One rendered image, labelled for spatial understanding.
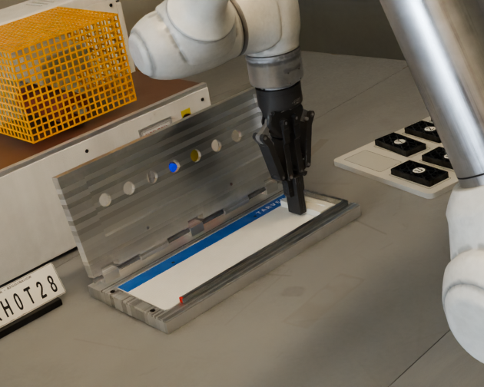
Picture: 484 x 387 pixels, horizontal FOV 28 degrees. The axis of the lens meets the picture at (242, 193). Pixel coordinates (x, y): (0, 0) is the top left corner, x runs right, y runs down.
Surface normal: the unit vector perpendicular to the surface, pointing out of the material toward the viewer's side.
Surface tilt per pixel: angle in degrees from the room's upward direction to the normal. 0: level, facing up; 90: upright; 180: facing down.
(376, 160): 0
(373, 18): 90
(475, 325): 98
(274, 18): 90
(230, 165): 79
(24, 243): 90
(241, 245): 0
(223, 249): 0
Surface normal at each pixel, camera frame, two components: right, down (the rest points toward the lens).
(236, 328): -0.16, -0.90
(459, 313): -0.69, 0.54
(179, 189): 0.63, 0.02
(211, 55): 0.52, 0.77
